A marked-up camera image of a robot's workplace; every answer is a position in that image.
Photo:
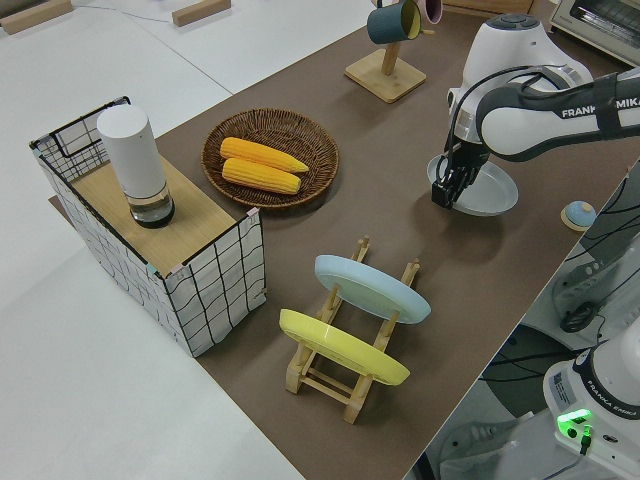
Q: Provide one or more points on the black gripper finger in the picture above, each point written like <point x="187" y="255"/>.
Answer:
<point x="443" y="195"/>
<point x="465" y="182"/>

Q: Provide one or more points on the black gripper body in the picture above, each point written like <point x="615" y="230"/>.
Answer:
<point x="465" y="162"/>

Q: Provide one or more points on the gray plate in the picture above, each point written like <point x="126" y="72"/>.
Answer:
<point x="492" y="192"/>

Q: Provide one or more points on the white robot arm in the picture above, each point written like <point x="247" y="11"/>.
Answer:
<point x="520" y="55"/>

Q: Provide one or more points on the light blue plate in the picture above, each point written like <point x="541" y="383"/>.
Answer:
<point x="370" y="287"/>

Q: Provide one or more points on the yellow plate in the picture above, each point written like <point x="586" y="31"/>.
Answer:
<point x="340" y="347"/>

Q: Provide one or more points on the wooden plate rack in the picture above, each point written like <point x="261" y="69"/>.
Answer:
<point x="325" y="385"/>

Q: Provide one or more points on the brown table mat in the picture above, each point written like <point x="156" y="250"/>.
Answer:
<point x="390" y="210"/>

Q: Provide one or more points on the wooden mug tree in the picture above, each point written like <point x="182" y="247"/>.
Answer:
<point x="385" y="77"/>

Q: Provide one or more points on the brown wicker basket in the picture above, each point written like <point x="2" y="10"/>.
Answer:
<point x="320" y="170"/>

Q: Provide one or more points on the pink mug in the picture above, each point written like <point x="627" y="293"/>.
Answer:
<point x="431" y="10"/>

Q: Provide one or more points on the dark blue mug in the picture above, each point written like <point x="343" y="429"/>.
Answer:
<point x="387" y="22"/>

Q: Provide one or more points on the yellow corn cob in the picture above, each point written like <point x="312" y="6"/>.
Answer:
<point x="260" y="177"/>
<point x="260" y="152"/>

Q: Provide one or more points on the white toaster oven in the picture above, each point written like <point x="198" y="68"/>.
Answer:
<point x="600" y="22"/>

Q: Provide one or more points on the wooden block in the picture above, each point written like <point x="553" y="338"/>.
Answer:
<point x="35" y="15"/>
<point x="200" y="11"/>

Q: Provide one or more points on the white cylindrical bottle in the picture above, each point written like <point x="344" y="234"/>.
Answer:
<point x="132" y="155"/>

